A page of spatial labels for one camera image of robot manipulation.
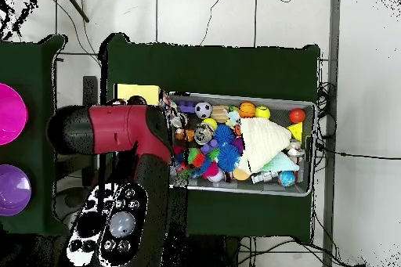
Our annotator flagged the cream knitted cloth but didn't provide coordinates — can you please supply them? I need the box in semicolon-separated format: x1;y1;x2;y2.
237;116;293;175

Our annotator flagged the wooden box with three holes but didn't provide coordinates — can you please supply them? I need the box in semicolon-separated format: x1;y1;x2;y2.
112;82;163;108

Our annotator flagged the clear mesh bin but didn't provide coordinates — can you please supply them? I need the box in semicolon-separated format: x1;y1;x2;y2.
164;91;317;198

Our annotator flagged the yellow tennis ball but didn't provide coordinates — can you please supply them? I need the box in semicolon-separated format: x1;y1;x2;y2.
201;117;218;132

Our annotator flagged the black and white soccer ball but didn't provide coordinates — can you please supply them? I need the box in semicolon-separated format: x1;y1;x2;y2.
194;101;214;120

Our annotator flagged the blue spiky rubber ball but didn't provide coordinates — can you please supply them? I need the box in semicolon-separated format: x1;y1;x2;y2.
215;124;235;146
217;146;242;174

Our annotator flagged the orange toy basketball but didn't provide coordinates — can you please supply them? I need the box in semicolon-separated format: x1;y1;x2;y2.
238;101;257;119

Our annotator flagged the yellow smiley ball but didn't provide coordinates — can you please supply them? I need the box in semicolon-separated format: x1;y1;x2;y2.
255;105;271;121

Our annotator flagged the mint green cloth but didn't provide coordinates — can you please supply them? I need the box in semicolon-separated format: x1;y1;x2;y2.
259;150;301;173

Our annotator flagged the yellow cheese wedge toy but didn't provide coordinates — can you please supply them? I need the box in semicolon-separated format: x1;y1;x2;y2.
287;121;304;142

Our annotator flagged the red ball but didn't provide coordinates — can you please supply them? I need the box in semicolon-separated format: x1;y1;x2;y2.
288;108;307;124

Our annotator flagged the black rod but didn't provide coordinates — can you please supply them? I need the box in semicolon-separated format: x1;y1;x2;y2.
59;0;90;23

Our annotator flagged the pink plastic bowl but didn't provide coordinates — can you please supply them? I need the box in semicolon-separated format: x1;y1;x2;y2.
0;82;29;146

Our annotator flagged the purple plastic bowl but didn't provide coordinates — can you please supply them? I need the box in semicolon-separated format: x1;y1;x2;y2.
0;164;32;218

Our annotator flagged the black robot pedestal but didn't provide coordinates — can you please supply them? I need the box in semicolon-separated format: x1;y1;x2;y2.
184;234;251;267

